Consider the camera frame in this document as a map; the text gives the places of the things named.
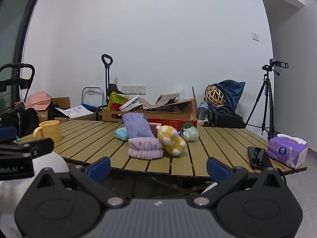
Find black camcorder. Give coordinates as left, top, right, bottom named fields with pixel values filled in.
left=262, top=59, right=289, bottom=76

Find black tripod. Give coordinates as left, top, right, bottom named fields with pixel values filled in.
left=245, top=71, right=280, bottom=139

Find black luggage bag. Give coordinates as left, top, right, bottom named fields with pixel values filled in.
left=208, top=107, right=245, bottom=129

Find dark grey cloth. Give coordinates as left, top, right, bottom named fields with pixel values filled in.
left=144, top=105, right=180, bottom=112

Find dark blue fabric bag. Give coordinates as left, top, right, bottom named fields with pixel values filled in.
left=210, top=80, right=246, bottom=114

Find lavender plush headband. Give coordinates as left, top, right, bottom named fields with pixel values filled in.
left=128, top=137, right=164, bottom=158

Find black smartphone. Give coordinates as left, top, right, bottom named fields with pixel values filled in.
left=247, top=146, right=273, bottom=171

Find woven rattan ball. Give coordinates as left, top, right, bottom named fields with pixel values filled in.
left=205, top=85, right=226, bottom=106

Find white wall socket strip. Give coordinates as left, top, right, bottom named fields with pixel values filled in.
left=122, top=85, right=146, bottom=95

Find small blue plush toy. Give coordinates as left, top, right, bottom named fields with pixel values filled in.
left=114, top=127, right=129, bottom=140

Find black clothing pile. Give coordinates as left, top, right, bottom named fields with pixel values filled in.
left=47, top=103, right=67, bottom=119

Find person's white clothing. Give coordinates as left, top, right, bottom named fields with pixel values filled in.
left=0, top=151, right=70, bottom=238

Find purple towel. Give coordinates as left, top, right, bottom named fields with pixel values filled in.
left=123, top=113, right=155, bottom=139

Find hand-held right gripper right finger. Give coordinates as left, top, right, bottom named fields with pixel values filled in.
left=193, top=157, right=289, bottom=207

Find yellow-green plastic bag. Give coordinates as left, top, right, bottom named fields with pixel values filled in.
left=108, top=92, right=130, bottom=111

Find black cart frame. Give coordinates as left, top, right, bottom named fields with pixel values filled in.
left=0, top=64, right=35, bottom=109

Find small brown cardboard box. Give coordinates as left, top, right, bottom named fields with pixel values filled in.
left=51, top=97, right=70, bottom=109

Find black pouch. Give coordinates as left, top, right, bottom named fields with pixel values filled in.
left=108, top=83, right=124, bottom=95

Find yellow mug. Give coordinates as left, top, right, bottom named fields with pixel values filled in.
left=33, top=120, right=61, bottom=143

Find dark framed glass door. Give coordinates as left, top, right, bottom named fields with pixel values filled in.
left=0, top=0, right=42, bottom=109

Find black backpack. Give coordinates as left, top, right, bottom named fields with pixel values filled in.
left=0, top=108, right=40, bottom=138

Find cardboard box with handle hole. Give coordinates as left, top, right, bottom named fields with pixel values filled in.
left=102, top=108, right=144, bottom=123

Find red cardboard box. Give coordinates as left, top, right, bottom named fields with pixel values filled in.
left=144, top=117, right=198, bottom=131

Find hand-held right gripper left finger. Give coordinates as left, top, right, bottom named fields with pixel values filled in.
left=30, top=157, right=124, bottom=207

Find purple tissue pack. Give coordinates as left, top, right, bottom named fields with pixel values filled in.
left=267, top=134, right=309, bottom=170

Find iridescent mesh bath sponge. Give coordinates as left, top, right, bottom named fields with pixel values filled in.
left=183, top=126, right=199, bottom=142

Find cardboard box with open flaps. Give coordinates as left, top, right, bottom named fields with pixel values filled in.
left=139, top=86, right=199, bottom=116

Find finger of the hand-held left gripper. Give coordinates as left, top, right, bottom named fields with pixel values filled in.
left=15, top=137, right=54, bottom=158
left=0, top=126, right=17, bottom=137

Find stack of white booklets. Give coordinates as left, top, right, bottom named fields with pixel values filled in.
left=119, top=95, right=143, bottom=111

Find metal folding stool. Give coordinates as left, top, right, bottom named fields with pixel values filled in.
left=82, top=87, right=103, bottom=113

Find black trolley handle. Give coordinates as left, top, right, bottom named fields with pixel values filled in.
left=101, top=54, right=114, bottom=107

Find white printed paper sheets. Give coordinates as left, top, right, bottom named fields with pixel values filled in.
left=55, top=105, right=96, bottom=119

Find yellow plush toy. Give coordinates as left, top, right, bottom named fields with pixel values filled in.
left=156, top=125, right=187, bottom=156

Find pink drawstring bag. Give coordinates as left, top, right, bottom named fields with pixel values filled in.
left=25, top=91, right=52, bottom=111

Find grey water bottle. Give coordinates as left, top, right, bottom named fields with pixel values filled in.
left=197, top=102, right=209, bottom=122

